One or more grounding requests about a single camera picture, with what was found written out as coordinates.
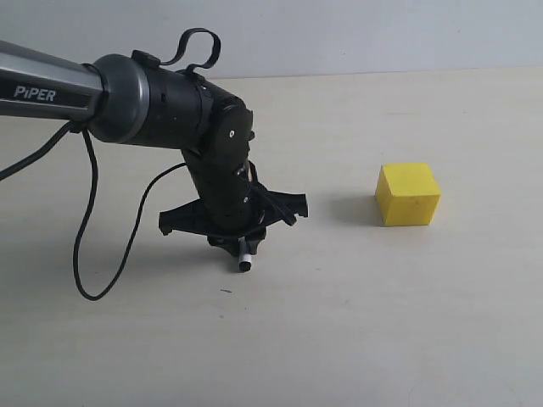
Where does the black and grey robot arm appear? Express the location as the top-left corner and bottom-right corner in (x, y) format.
(1, 42), (308, 255)

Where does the black cable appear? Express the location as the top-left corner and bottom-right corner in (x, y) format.
(0, 27), (298, 302)

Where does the black and white marker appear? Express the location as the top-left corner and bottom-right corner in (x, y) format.
(238, 238), (252, 273)

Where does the yellow foam cube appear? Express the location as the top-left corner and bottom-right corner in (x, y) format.
(374, 163), (441, 227)

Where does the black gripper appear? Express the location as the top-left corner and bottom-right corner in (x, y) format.
(159, 191), (308, 256)

